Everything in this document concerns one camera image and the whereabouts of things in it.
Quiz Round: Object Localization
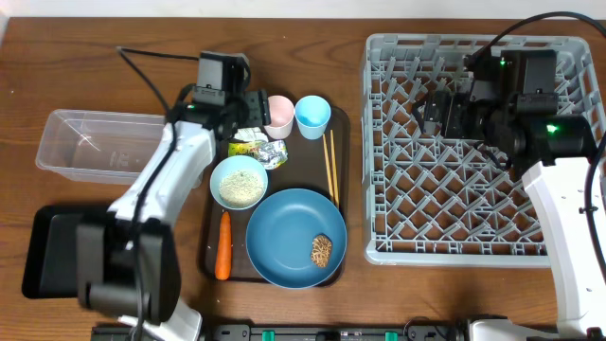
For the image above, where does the white tissue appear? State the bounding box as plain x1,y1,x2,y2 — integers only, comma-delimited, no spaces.
234,127,269,142

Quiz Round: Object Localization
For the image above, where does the pink cup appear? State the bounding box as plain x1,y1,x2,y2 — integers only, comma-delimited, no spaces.
265,96,294,139

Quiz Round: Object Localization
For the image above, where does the green foil wrapper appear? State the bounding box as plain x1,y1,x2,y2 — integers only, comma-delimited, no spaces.
228,140,288,171

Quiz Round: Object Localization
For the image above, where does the light blue cup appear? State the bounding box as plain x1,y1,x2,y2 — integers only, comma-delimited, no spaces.
294,96,331,140

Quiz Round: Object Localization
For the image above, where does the light blue bowl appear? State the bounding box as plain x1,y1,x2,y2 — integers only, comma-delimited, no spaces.
210,155,269,210

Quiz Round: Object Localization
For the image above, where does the white rice pile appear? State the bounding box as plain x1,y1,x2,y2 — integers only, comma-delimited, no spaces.
219,170,264,208

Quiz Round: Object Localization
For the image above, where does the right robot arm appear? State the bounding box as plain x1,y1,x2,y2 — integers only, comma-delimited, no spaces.
412,49,605,340

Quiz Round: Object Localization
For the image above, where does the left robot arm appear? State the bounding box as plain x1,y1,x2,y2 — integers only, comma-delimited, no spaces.
76,84,271,340

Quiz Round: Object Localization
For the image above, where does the grey dishwasher rack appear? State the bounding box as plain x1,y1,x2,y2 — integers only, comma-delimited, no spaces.
361,33,605,268

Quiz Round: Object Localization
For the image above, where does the black waste tray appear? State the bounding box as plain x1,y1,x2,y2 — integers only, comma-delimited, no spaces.
22,205,108,299

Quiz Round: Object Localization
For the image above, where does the dark brown serving tray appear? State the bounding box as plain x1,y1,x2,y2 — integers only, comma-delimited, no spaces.
229,107,350,287

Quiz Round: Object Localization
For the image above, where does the right wooden chopstick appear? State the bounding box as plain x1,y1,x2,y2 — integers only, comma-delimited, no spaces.
330,130,340,208

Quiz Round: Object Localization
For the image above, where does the blue plate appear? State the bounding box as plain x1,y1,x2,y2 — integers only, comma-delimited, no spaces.
245,188,348,289

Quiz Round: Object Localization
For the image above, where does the clear plastic bin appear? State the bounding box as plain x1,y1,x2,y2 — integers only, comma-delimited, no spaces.
36,109,165,185

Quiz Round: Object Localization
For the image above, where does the orange carrot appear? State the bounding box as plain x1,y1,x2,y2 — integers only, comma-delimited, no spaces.
215,211,232,280

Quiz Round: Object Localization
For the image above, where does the brown mushroom piece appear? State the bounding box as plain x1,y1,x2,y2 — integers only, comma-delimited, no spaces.
311,234,332,268

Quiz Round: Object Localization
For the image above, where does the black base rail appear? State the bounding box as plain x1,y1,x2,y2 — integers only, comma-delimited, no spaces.
91,323,474,341

